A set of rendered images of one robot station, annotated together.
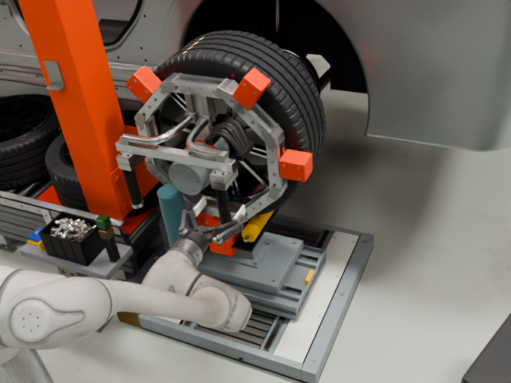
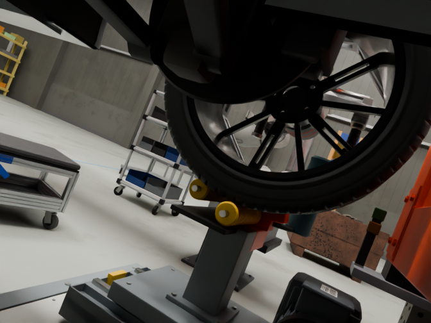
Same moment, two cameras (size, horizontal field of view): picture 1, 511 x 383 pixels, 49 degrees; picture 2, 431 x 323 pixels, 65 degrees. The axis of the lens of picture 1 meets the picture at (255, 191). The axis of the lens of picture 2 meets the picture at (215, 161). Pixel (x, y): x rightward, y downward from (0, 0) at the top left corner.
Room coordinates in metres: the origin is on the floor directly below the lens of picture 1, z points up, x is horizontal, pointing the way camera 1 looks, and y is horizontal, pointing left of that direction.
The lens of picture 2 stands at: (2.69, -0.15, 0.59)
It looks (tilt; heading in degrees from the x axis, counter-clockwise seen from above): 0 degrees down; 174
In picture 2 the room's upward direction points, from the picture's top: 22 degrees clockwise
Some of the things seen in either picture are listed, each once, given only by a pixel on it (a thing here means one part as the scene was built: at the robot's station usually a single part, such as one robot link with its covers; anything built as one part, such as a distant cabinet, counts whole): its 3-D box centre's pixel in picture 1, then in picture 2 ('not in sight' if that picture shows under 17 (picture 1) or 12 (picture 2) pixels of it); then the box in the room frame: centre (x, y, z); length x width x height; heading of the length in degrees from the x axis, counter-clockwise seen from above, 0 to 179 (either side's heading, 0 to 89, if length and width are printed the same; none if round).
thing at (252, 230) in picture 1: (261, 216); (214, 191); (1.68, -0.01, 0.51); 0.29 x 0.06 x 0.06; 152
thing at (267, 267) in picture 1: (245, 235); (217, 272); (1.80, 0.06, 0.32); 0.40 x 0.30 x 0.28; 62
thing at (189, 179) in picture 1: (200, 162); (301, 115); (1.59, 0.17, 0.85); 0.21 x 0.14 x 0.14; 152
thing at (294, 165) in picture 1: (296, 166); not in sight; (1.51, -0.14, 0.85); 0.09 x 0.08 x 0.07; 62
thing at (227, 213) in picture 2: not in sight; (240, 213); (1.80, 0.06, 0.49); 0.29 x 0.06 x 0.06; 152
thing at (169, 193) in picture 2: not in sight; (166, 154); (-0.42, -0.27, 0.50); 0.54 x 0.42 x 1.00; 62
